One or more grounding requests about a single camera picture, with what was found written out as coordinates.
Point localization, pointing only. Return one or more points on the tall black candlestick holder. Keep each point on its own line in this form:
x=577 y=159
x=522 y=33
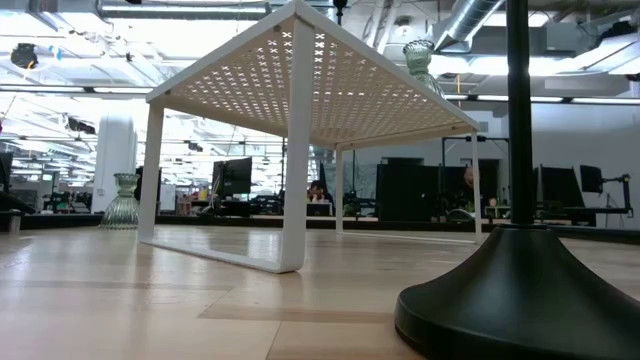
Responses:
x=340 y=4

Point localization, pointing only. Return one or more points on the white perforated metal shelf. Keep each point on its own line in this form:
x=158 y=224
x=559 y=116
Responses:
x=300 y=150

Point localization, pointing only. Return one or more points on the black monitor on arm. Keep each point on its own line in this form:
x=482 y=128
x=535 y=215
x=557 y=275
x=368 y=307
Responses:
x=591 y=178

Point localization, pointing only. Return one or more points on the black partition screen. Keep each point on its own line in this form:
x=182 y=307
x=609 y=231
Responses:
x=405 y=190

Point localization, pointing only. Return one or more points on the black ceiling fixture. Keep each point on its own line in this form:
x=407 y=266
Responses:
x=23 y=56

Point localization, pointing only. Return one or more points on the person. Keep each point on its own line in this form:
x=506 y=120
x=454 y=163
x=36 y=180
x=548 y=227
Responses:
x=469 y=177
x=317 y=192

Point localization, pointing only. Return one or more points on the silver ventilation duct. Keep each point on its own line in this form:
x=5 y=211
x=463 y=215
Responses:
x=467 y=20

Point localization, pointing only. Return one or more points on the green ribbed glass candle holder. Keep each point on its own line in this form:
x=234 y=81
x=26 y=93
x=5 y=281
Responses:
x=419 y=57

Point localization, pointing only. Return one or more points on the black monitor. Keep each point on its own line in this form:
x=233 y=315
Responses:
x=232 y=177
x=560 y=187

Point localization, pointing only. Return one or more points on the clear ribbed glass candle holder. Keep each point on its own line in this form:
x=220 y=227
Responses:
x=121 y=210

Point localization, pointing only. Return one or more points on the medium black candlestick holder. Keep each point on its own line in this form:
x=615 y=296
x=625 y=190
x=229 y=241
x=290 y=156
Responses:
x=520 y=300

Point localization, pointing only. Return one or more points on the white column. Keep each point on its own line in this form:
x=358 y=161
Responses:
x=115 y=160

